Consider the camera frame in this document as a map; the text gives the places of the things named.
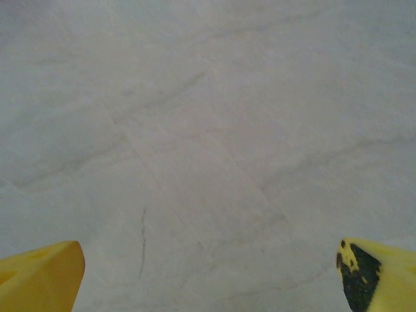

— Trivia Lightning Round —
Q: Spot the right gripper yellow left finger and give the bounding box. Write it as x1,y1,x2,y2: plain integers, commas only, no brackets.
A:
0,240,86,312

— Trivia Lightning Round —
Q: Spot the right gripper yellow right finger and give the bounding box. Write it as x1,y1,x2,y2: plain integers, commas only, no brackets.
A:
335,237,416,312

